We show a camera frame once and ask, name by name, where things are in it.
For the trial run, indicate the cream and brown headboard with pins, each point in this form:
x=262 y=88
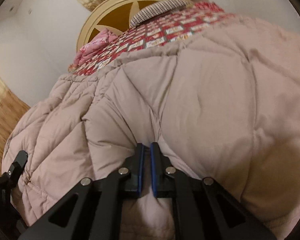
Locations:
x=107 y=22

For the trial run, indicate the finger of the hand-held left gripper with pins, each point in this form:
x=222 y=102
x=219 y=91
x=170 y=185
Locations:
x=17 y=163

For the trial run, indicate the red patterned bedspread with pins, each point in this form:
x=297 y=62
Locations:
x=150 y=37

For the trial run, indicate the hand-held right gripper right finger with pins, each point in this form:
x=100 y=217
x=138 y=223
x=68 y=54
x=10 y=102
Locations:
x=154 y=170

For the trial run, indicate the red patterned cloth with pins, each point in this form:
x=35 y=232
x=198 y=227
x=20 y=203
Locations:
x=210 y=7

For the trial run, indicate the beige quilted puffer jacket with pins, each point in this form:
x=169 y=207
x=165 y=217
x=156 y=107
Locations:
x=202 y=92

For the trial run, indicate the pink floral quilt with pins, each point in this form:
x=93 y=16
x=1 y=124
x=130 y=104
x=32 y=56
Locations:
x=92 y=47

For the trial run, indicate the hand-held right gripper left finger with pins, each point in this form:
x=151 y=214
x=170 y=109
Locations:
x=140 y=170

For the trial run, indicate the striped pillow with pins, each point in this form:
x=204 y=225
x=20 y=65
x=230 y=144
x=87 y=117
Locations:
x=155 y=10

